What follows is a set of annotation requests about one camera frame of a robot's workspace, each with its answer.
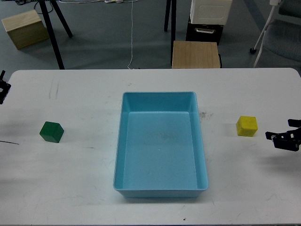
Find grey office chair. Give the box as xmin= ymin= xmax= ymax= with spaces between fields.
xmin=249 ymin=0 xmax=301 ymax=67

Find black table leg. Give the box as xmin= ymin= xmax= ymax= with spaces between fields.
xmin=164 ymin=0 xmax=177 ymax=65

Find black storage crate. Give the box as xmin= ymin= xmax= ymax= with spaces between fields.
xmin=185 ymin=19 xmax=224 ymax=45

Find blue plastic bin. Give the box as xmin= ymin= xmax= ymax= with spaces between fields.
xmin=113 ymin=92 xmax=209 ymax=198

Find light wooden box left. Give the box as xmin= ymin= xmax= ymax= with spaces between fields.
xmin=1 ymin=10 xmax=49 ymax=49

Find white cable on floor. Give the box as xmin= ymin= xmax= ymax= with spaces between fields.
xmin=58 ymin=0 xmax=139 ymax=70

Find yellow wooden block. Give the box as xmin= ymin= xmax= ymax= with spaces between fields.
xmin=236 ymin=116 xmax=258 ymax=137

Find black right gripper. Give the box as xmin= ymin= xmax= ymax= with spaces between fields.
xmin=265 ymin=119 xmax=301 ymax=151

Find green wooden block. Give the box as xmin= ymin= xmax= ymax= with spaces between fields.
xmin=40 ymin=121 xmax=64 ymax=143

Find black tripod stand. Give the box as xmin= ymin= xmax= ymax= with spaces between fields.
xmin=35 ymin=0 xmax=73 ymax=70

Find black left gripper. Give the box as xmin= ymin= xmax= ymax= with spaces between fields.
xmin=0 ymin=70 xmax=11 ymax=104

